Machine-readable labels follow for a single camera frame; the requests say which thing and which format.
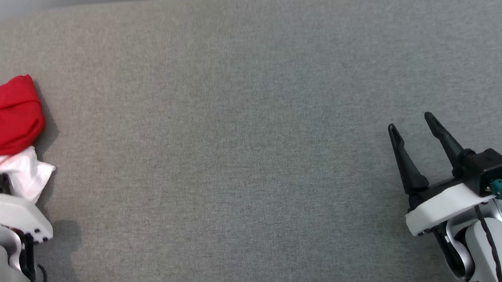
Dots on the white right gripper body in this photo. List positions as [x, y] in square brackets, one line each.
[441, 205]

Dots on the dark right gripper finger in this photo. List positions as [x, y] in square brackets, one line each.
[447, 145]
[408, 167]

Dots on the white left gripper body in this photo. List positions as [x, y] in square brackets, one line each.
[14, 212]

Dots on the red garment striped white trim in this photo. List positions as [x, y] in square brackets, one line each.
[0, 119]

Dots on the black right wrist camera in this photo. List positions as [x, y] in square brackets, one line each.
[489, 171]

